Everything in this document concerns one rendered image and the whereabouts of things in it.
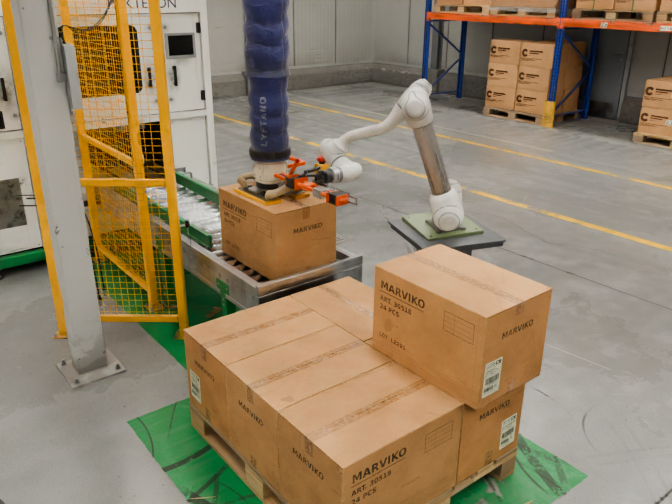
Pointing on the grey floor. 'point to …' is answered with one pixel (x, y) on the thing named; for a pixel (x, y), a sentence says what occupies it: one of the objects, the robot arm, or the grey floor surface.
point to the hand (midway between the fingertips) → (298, 182)
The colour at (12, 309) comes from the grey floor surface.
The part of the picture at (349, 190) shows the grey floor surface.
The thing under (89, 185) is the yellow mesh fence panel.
